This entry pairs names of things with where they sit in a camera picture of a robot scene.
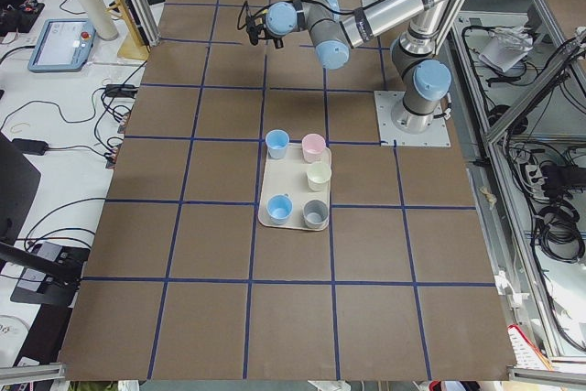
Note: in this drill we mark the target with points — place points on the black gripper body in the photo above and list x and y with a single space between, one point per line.
276 41

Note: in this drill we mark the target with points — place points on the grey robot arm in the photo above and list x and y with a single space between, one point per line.
334 32

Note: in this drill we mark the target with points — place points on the blue plastic cup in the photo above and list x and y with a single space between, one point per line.
277 141
279 209

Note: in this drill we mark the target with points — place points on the pink plastic cup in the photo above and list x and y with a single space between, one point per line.
313 146

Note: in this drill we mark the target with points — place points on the pale green plastic cup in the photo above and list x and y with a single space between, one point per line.
318 175

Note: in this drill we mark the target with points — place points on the grey plastic cup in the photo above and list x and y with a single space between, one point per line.
315 214

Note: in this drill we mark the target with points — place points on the wooden stand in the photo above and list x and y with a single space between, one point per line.
133 47

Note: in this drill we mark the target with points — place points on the white paper roll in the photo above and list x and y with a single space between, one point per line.
100 19

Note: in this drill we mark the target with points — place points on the white plastic tray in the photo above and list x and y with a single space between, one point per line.
288 176

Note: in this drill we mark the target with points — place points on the blue teach pendant tablet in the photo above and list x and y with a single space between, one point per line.
64 45

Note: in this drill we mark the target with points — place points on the black power adapter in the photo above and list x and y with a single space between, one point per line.
31 146

